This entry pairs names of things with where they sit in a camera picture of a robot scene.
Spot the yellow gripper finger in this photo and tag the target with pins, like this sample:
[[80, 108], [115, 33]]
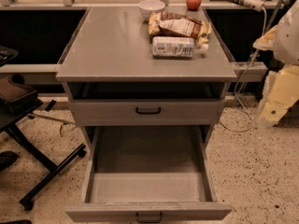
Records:
[[280, 93], [266, 41]]

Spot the grey drawer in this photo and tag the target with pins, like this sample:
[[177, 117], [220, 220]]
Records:
[[132, 112], [148, 174]]

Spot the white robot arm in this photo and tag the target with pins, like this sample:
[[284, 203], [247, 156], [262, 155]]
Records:
[[286, 43]]

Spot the grey drawer cabinet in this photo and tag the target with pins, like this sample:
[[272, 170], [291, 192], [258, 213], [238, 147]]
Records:
[[110, 58]]

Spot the grey top drawer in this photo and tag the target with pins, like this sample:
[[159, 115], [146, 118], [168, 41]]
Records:
[[132, 112]]

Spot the red apple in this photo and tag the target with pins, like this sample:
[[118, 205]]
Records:
[[193, 4]]

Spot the white plastic bottle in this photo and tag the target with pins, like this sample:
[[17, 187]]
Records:
[[176, 47]]

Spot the brown chip bag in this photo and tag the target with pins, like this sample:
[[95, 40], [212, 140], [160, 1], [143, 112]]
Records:
[[173, 24]]

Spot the white bowl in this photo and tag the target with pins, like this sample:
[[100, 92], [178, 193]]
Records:
[[146, 7]]

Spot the black office chair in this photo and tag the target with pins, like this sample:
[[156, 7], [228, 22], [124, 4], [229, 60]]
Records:
[[17, 102]]

